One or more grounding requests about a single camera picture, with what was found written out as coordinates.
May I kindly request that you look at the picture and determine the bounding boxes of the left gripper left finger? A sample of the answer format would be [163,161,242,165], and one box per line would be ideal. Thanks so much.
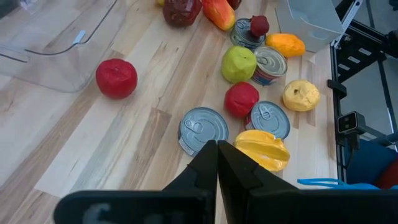
[163,139,218,224]

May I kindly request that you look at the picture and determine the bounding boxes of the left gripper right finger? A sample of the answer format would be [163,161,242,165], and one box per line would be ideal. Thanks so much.
[218,139,300,224]

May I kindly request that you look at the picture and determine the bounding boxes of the yellow star fruit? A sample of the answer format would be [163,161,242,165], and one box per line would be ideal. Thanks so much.
[233,129,291,173]

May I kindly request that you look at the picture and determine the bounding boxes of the grey label tin can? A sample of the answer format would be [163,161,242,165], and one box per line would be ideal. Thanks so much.
[177,106,230,157]

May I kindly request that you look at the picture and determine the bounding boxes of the red apple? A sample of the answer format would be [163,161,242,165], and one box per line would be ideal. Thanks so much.
[224,82,261,119]

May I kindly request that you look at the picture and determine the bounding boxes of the yellow pear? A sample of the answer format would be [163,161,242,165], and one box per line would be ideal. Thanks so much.
[282,79,322,113]

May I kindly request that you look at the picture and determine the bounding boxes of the green apple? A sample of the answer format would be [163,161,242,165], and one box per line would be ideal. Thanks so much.
[221,45,258,84]

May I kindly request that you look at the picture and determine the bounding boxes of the blue red label tin can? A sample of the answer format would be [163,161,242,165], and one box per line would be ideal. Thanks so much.
[250,46,289,86]

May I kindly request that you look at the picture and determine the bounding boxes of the red tomato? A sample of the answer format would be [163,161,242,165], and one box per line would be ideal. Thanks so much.
[95,58,139,100]

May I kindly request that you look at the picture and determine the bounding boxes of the orange yellow mango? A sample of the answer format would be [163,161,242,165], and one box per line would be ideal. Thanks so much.
[264,32,307,59]

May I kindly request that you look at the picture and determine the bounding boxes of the green label tin can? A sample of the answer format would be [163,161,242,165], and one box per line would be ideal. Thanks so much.
[229,17,267,51]

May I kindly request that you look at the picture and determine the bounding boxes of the small dark red beet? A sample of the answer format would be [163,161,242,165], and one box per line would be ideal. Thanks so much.
[249,15,271,38]

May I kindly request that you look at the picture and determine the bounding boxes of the blue object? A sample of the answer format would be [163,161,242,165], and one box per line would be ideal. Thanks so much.
[344,139,398,187]

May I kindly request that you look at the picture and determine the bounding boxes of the red round object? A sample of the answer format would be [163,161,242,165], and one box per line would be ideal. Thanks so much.
[374,158,398,190]

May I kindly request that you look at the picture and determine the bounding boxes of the grey plastic bin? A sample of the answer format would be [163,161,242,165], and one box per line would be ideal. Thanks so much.
[274,0,345,54]

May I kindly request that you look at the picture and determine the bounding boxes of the clear shallow plastic bin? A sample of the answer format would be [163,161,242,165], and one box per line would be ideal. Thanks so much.
[0,0,118,93]

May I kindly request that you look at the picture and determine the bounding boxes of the blue plastic strap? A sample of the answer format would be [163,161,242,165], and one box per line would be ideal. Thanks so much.
[297,177,382,191]

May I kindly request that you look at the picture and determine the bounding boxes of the small black camera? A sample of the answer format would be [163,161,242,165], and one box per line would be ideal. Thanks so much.
[336,111,368,147]

